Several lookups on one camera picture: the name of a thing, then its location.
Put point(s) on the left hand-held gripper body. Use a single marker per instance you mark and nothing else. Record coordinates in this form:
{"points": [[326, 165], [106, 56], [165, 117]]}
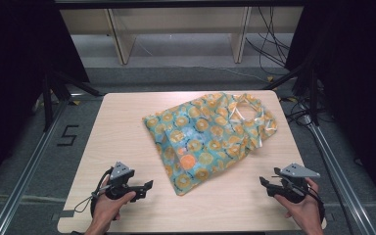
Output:
{"points": [[121, 178]]}

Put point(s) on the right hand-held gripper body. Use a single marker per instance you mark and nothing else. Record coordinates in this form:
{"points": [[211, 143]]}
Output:
{"points": [[293, 187]]}

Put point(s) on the teal bag with orange print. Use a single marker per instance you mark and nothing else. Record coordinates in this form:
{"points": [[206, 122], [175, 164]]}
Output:
{"points": [[202, 137]]}

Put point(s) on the person's right hand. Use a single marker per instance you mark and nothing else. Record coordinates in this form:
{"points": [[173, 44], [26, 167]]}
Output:
{"points": [[303, 212]]}

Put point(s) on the person's left hand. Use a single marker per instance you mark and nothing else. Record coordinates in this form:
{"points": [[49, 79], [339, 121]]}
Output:
{"points": [[106, 210]]}

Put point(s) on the black metal stand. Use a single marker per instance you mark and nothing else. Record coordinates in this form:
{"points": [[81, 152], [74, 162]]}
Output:
{"points": [[313, 98], [48, 104]]}

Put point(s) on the dark curtain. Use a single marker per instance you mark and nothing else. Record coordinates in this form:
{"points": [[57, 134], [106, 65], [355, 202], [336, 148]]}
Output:
{"points": [[13, 65], [355, 81]]}

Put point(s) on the white desk with panel legs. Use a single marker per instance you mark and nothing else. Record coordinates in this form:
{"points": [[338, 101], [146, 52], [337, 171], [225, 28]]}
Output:
{"points": [[176, 19]]}

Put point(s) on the aluminium floor rail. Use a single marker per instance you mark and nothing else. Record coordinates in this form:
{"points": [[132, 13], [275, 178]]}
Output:
{"points": [[29, 169], [336, 176]]}

